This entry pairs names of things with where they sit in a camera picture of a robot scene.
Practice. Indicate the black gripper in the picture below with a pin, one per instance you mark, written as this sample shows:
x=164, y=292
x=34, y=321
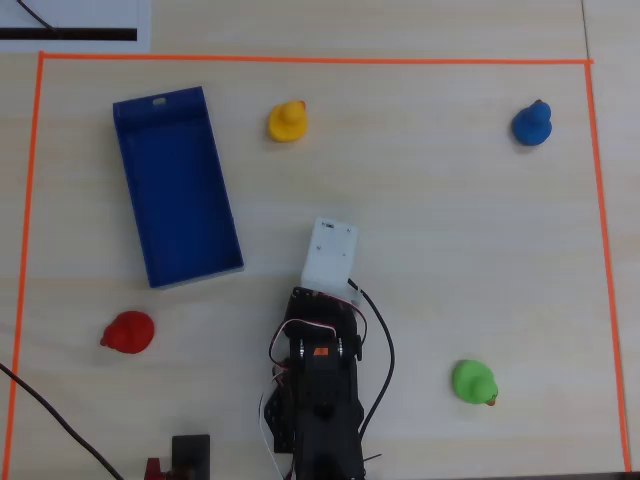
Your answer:
x=306, y=303

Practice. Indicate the blue plastic box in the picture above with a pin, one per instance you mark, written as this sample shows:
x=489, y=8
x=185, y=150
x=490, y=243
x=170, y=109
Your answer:
x=175, y=200

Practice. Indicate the red rubber duck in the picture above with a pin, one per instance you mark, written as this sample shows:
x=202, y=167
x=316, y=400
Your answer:
x=131, y=332

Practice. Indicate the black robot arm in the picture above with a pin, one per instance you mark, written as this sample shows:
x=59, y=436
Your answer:
x=320, y=410

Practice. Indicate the green rubber duck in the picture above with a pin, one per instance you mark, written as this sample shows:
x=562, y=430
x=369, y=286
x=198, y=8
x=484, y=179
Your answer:
x=472, y=382

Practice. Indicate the yellow rubber duck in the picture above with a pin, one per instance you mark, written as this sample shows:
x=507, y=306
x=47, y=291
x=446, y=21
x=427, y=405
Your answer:
x=286, y=122

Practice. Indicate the blue rubber duck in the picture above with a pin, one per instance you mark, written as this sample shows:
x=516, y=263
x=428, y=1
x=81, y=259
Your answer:
x=531, y=125

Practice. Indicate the black table clamp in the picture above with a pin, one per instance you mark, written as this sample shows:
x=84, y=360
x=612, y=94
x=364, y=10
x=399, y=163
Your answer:
x=191, y=452

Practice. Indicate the orange tape strip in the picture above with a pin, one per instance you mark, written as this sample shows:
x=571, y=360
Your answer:
x=320, y=60
x=602, y=240
x=25, y=240

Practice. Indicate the black flat strip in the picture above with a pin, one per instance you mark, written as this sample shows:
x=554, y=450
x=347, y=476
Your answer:
x=90, y=34

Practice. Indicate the white paper sheet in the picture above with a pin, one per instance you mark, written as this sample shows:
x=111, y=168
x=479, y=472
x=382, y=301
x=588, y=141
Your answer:
x=75, y=15

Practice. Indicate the white camera box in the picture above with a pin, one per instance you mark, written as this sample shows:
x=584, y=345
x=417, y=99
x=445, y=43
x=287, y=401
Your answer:
x=330, y=255

